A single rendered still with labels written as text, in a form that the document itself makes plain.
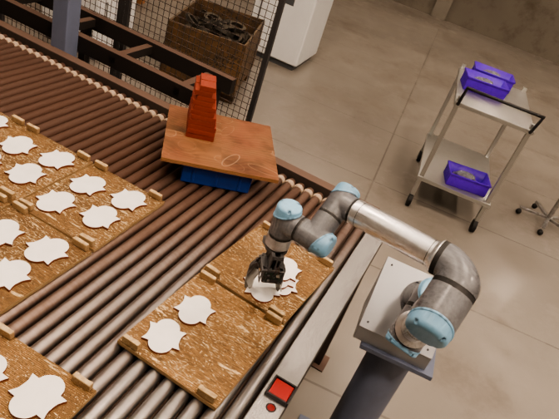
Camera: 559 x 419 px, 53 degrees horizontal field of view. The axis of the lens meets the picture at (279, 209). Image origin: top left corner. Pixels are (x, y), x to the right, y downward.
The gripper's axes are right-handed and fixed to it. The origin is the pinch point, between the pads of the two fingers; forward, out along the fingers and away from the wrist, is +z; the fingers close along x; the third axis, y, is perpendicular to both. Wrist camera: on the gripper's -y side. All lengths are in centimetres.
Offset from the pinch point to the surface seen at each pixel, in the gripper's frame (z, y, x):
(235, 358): 10.5, 21.0, -6.9
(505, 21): 142, -942, 590
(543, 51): 171, -900, 674
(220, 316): 11.2, 4.5, -11.2
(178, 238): 14.5, -34.3, -26.4
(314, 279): 14.0, -20.0, 24.5
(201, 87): -18, -93, -24
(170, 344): 8.8, 19.2, -26.8
